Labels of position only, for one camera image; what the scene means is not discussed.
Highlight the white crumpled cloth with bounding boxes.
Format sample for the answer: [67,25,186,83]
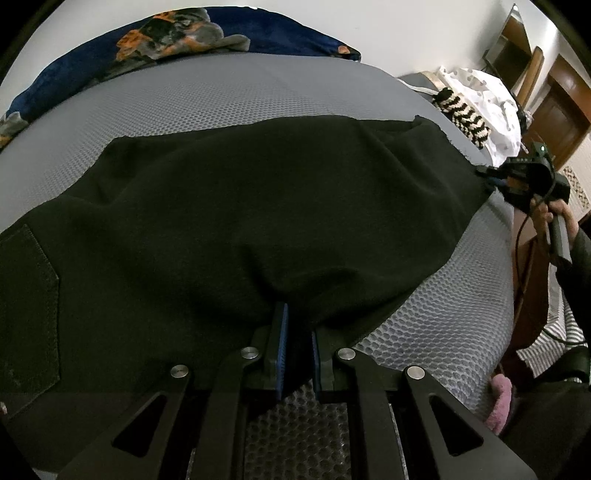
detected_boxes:
[399,66,523,168]

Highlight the grey mesh mattress cover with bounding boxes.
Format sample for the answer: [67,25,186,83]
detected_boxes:
[1,53,492,478]

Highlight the navy floral blanket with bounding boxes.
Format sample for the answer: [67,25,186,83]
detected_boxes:
[1,6,362,147]

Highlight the person's right hand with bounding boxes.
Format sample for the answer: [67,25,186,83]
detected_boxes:
[531,198,579,245]

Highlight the black white striped cloth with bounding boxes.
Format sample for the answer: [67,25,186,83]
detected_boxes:
[433,87,490,150]

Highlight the black sleeved right forearm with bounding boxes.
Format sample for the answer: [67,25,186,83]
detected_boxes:
[556,230,591,342]

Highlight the black cable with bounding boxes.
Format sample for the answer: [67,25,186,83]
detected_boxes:
[512,174,590,347]

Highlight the black pants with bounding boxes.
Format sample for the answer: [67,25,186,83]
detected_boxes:
[1,116,492,470]

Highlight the brown wooden furniture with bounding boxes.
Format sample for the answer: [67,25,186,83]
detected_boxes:
[483,1,590,169]

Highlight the pink cloth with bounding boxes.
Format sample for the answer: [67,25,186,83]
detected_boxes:
[485,373,513,435]

